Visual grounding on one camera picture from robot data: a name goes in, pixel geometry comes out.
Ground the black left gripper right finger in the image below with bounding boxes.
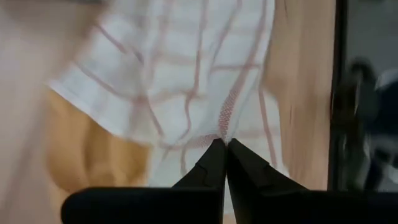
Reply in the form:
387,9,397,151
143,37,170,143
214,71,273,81
226,138,398,224

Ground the white checked towel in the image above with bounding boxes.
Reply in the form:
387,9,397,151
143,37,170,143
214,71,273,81
48,0,292,215

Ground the yellow woven towel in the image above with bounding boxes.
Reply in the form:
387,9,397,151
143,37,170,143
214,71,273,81
43,88,152,194

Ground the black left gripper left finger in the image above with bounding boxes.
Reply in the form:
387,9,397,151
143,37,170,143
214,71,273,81
61,138,229,224

